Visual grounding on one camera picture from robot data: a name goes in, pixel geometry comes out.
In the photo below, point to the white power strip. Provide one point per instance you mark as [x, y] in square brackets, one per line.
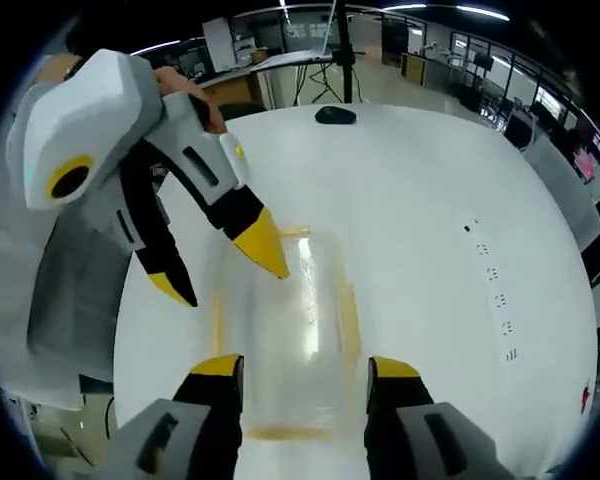
[492, 285]

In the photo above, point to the person's white grey clothing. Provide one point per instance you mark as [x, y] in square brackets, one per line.
[65, 310]

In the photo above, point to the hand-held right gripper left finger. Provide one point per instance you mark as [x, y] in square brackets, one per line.
[207, 425]

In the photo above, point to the monitor with red screen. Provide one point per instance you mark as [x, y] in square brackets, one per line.
[587, 166]

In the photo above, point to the black office chair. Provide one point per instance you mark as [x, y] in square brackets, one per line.
[242, 109]

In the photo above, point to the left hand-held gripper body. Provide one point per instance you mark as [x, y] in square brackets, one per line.
[90, 110]

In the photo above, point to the person's left hand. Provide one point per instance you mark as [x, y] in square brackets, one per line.
[172, 80]

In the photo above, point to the wooden background desk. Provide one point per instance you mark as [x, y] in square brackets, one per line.
[230, 85]

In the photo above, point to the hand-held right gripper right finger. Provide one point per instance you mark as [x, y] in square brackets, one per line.
[400, 425]

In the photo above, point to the clear plastic food container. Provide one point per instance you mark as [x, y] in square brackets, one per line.
[300, 340]

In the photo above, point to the black tripod stand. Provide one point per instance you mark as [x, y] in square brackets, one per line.
[344, 55]

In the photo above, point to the black computer mouse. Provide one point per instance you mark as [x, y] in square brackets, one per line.
[335, 115]

